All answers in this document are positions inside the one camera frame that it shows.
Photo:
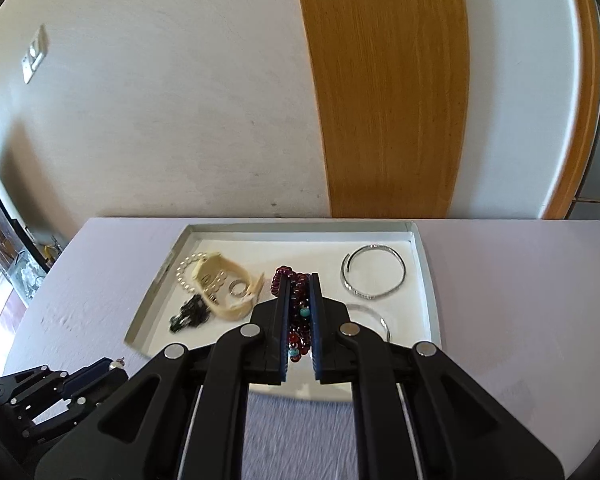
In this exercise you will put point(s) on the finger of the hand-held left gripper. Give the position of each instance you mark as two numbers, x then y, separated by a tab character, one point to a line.
60	417
92	377

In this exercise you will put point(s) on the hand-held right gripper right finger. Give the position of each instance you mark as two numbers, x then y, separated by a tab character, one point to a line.
316	340

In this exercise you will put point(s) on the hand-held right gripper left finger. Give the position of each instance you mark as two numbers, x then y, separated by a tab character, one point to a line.
285	340

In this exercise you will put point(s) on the large thin silver bangle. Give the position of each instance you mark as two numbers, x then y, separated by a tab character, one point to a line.
386	324

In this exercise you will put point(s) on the grey cardboard tray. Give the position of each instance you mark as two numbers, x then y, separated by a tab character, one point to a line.
305	250

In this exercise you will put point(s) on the cream wide bangle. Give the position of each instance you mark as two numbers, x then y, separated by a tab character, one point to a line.
225	265

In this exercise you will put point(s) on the black flower brooch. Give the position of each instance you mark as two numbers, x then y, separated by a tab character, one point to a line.
190	312

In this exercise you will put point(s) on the silver open cuff bangle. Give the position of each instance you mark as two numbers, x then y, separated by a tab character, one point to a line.
367	294

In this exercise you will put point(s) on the wooden wall panel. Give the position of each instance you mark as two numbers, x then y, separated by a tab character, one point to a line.
380	85

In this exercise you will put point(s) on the white wall switch plate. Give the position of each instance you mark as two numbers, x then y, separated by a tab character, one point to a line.
35	55

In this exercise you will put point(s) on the wooden door frame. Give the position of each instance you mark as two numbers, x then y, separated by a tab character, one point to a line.
575	135

